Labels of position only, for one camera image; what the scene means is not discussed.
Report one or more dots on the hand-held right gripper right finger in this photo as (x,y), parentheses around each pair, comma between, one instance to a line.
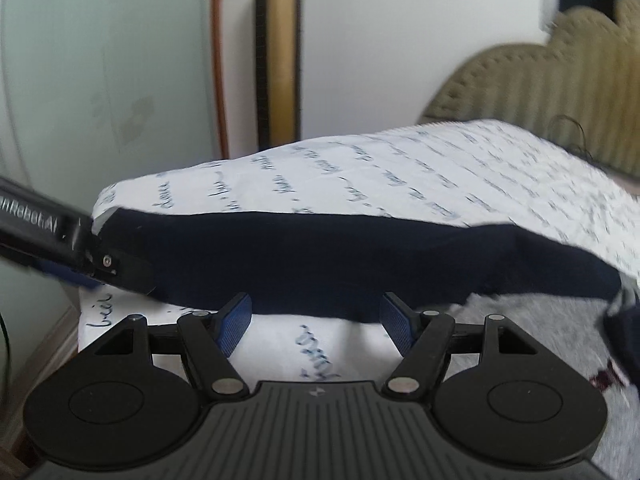
(395,322)

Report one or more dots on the white script-printed bed sheet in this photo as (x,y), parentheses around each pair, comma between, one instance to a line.
(400,175)

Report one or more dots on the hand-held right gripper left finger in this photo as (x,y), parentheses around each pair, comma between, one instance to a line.
(233,322)

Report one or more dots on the gold and black pole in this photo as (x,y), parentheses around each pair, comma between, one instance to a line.
(277,60)

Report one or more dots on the grey garment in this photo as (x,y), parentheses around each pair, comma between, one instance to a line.
(540,345)

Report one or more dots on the frosted glass door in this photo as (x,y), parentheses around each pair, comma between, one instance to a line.
(100,85)

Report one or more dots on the orange pipe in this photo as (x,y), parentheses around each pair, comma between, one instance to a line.
(220,60)

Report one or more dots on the olive padded headboard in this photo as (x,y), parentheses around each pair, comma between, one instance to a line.
(525,80)

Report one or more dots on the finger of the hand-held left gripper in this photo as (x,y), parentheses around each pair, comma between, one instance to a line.
(125,267)

